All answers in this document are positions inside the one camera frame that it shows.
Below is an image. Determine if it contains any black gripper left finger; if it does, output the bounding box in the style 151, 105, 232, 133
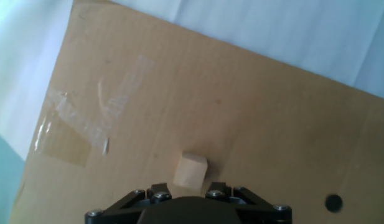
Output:
85, 182, 173, 224

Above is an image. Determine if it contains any small wooden block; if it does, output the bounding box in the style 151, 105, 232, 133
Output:
172, 151, 209, 191

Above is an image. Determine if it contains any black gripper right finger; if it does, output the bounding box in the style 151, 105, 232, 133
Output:
205, 182, 293, 224

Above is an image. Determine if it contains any brown cardboard sheet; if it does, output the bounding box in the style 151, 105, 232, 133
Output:
9, 0, 384, 224

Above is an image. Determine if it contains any clear tape patch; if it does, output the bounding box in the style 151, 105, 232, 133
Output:
34, 54, 156, 169

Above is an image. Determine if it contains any small black round disc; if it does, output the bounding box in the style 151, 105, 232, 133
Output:
324, 194, 344, 214

